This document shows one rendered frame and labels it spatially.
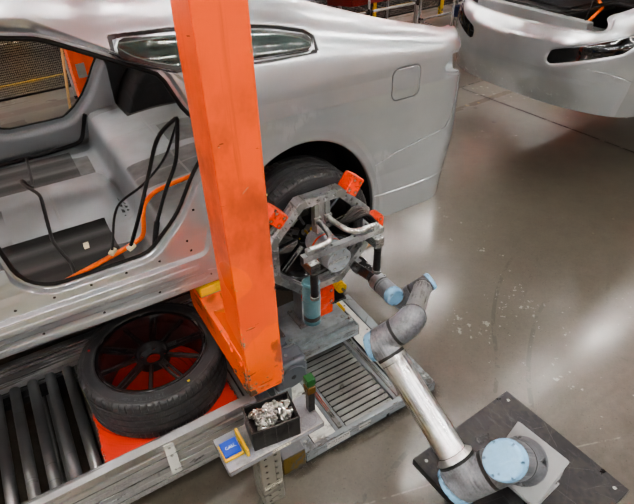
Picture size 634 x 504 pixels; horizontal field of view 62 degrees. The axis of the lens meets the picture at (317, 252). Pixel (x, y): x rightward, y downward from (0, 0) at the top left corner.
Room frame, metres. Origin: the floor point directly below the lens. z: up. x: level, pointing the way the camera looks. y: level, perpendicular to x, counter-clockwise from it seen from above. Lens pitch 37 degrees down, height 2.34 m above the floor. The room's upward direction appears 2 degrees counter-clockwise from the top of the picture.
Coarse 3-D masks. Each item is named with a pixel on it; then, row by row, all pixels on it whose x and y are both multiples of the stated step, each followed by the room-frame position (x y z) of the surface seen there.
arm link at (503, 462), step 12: (492, 444) 1.11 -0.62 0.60; (504, 444) 1.09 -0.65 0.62; (516, 444) 1.09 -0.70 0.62; (480, 456) 1.10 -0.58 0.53; (492, 456) 1.07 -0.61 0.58; (504, 456) 1.06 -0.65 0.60; (516, 456) 1.05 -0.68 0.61; (528, 456) 1.07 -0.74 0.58; (480, 468) 1.06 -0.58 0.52; (492, 468) 1.04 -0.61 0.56; (504, 468) 1.03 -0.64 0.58; (516, 468) 1.02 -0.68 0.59; (528, 468) 1.03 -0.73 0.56; (492, 480) 1.02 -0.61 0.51; (504, 480) 0.99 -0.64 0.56; (516, 480) 0.99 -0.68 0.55
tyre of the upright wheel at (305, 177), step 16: (288, 160) 2.25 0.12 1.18; (304, 160) 2.26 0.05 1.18; (320, 160) 2.31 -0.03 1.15; (272, 176) 2.16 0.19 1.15; (288, 176) 2.12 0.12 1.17; (304, 176) 2.10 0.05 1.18; (320, 176) 2.12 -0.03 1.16; (336, 176) 2.17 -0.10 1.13; (272, 192) 2.05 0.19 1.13; (288, 192) 2.04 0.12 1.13; (304, 192) 2.08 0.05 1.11
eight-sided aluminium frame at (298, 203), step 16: (320, 192) 2.07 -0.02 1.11; (336, 192) 2.06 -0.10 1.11; (288, 208) 1.99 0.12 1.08; (304, 208) 1.98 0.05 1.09; (368, 208) 2.16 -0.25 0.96; (288, 224) 1.94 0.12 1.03; (272, 240) 1.90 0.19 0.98; (272, 256) 1.89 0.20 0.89; (352, 256) 2.12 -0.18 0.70; (336, 272) 2.10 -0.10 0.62; (288, 288) 1.93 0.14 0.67; (320, 288) 2.02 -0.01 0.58
